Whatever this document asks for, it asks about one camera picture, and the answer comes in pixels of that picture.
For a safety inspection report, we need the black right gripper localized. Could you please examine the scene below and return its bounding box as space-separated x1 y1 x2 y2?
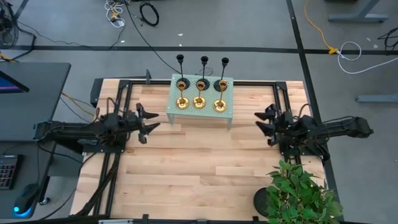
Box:
254 105 296 147

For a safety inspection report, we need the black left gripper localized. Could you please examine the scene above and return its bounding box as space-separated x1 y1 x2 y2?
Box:
126 103 161 144

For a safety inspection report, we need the gold candlestick holder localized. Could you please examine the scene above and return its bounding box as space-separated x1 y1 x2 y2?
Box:
213 79 228 113
175 80 190 110
192 80 206 110

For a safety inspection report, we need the black candlestick holder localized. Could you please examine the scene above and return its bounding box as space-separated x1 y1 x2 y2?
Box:
195 55 211 91
213 57 230 93
174 54 191 91

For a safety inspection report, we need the pale green perforated metal shelf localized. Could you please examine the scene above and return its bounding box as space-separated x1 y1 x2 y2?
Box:
166 73 235 131

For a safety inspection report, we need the green leafy plant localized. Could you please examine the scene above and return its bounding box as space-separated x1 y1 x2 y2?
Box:
266 159 345 224

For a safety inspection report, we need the black plant pot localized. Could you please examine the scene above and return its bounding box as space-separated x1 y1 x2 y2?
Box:
252 187 273 218

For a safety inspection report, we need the grey desk foot bar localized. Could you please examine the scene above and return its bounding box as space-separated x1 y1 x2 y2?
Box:
356 94 398 104

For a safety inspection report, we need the dark grey desk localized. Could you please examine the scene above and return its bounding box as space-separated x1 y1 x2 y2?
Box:
0 62 72 218

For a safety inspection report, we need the grey desk leg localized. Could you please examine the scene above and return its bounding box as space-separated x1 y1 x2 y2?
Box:
328 0 389 23

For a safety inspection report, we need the black computer mouse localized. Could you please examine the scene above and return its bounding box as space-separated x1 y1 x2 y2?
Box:
12 183 40 218

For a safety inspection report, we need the computer monitor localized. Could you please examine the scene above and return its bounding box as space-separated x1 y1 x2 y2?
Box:
0 70 30 94

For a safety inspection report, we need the backlit black keyboard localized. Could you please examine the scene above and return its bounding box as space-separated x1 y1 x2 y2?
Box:
0 154 24 190

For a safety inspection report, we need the black floor fan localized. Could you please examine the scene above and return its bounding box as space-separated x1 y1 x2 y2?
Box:
0 0 20 50

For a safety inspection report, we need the black aluminium table frame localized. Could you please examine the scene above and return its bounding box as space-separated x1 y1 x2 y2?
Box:
70 68 345 224

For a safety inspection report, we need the long black floor cable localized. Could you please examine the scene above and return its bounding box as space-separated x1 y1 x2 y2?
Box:
123 0 183 75

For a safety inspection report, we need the yellow extension cable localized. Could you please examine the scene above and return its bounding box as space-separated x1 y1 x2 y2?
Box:
303 0 339 55

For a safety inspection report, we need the white floor cable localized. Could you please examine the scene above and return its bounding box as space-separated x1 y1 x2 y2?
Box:
337 41 398 75

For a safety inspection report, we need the white and yellow cable bundle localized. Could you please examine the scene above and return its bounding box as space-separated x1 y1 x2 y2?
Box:
104 0 126 29

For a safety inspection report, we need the coiled black cable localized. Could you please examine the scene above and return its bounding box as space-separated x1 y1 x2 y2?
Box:
139 1 160 27

